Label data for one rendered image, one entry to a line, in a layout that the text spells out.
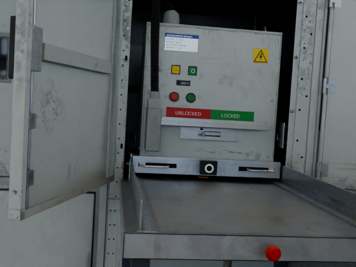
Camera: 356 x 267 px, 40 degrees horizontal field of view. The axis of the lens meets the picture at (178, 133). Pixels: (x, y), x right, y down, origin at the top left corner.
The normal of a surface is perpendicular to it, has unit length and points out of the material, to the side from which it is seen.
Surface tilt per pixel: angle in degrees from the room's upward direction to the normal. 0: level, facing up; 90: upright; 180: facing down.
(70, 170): 90
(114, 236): 90
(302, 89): 90
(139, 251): 90
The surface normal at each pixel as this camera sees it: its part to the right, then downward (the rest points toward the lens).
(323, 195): -0.99, -0.05
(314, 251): 0.13, 0.07
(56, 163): 0.98, 0.07
